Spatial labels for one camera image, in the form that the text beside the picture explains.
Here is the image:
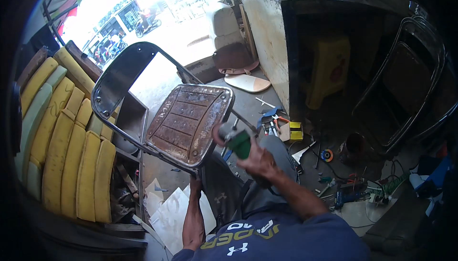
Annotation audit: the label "stacked chrome folding chairs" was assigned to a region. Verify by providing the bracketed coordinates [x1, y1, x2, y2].
[352, 16, 458, 148]

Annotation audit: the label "yellow plastic stool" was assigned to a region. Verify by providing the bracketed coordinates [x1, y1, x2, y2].
[304, 36, 352, 110]

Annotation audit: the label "white triangular scraper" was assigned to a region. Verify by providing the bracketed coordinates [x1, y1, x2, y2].
[291, 141, 317, 165]

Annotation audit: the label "green coiled hose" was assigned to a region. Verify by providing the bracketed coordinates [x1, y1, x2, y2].
[380, 172, 409, 194]

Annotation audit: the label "blue power drill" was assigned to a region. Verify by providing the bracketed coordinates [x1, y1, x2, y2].
[334, 189, 370, 209]

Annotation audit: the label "pale wooden seat board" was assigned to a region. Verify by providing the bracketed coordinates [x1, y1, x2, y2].
[224, 73, 272, 93]

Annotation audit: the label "green angle grinder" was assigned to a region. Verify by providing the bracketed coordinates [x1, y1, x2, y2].
[213, 122, 254, 160]

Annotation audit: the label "small yellow box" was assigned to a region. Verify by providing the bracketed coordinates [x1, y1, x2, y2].
[288, 121, 304, 141]

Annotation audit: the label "brown padded seat board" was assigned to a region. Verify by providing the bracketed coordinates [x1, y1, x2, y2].
[218, 59, 260, 75]

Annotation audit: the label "person's body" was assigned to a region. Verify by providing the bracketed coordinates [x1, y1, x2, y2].
[172, 207, 371, 261]

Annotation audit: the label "rusty metal folding chair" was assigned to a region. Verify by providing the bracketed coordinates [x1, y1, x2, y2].
[91, 41, 259, 174]

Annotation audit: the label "rusty brown pot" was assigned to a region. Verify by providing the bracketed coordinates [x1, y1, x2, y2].
[339, 132, 366, 164]

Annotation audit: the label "orange handled pliers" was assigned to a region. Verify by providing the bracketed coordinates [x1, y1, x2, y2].
[271, 114, 291, 136]

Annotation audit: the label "stack of yellow foam cushions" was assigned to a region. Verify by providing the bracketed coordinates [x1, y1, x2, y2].
[14, 46, 119, 224]

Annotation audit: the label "white paper sheets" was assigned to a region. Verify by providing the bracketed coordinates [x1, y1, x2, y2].
[144, 178, 217, 256]

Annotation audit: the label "white power strip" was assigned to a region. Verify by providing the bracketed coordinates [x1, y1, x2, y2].
[369, 192, 393, 205]

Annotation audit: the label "person's right hand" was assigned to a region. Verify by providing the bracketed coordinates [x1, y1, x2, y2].
[236, 146, 284, 183]

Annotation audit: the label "person's left hand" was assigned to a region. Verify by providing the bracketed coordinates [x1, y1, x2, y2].
[189, 175, 204, 196]

